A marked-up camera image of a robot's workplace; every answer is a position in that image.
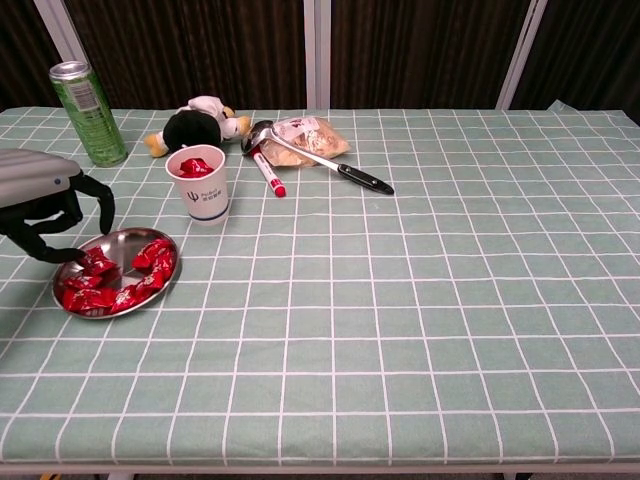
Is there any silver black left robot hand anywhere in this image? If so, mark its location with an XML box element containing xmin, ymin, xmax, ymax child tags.
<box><xmin>0</xmin><ymin>148</ymin><xmax>116</xmax><ymax>265</ymax></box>

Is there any green drink can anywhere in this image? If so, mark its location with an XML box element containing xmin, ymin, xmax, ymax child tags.
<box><xmin>48</xmin><ymin>60</ymin><xmax>129</xmax><ymax>168</ymax></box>

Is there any round steel plate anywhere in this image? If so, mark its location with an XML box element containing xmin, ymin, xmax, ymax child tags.
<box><xmin>51</xmin><ymin>227</ymin><xmax>182</xmax><ymax>320</ymax></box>

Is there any dark brown curtain panel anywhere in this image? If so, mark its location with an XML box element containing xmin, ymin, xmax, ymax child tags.
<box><xmin>509</xmin><ymin>0</ymin><xmax>640</xmax><ymax>126</ymax></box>
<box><xmin>329</xmin><ymin>0</ymin><xmax>532</xmax><ymax>110</ymax></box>
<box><xmin>0</xmin><ymin>0</ymin><xmax>66</xmax><ymax>112</ymax></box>
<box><xmin>63</xmin><ymin>0</ymin><xmax>307</xmax><ymax>110</ymax></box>

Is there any black white plush penguin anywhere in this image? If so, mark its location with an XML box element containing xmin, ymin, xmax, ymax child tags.
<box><xmin>143</xmin><ymin>95</ymin><xmax>253</xmax><ymax>159</ymax></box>

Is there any white paper cup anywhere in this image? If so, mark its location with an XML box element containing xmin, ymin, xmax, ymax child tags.
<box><xmin>164</xmin><ymin>143</ymin><xmax>230</xmax><ymax>227</ymax></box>

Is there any red white marker pen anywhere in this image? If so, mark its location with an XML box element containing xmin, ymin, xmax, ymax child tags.
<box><xmin>249</xmin><ymin>146</ymin><xmax>288</xmax><ymax>199</ymax></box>

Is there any clear snack bag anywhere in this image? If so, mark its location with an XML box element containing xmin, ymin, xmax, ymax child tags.
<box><xmin>259</xmin><ymin>115</ymin><xmax>353</xmax><ymax>169</ymax></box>

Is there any green checked tablecloth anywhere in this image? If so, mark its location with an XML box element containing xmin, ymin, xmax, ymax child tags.
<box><xmin>0</xmin><ymin>99</ymin><xmax>640</xmax><ymax>464</ymax></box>

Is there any white partition post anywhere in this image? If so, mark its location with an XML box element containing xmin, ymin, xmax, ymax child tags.
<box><xmin>32</xmin><ymin>0</ymin><xmax>90</xmax><ymax>66</ymax></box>
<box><xmin>302</xmin><ymin>0</ymin><xmax>333</xmax><ymax>110</ymax></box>
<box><xmin>494</xmin><ymin>0</ymin><xmax>550</xmax><ymax>111</ymax></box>

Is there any steel ladle black handle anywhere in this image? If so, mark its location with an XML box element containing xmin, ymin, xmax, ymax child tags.
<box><xmin>240</xmin><ymin>119</ymin><xmax>396</xmax><ymax>196</ymax></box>

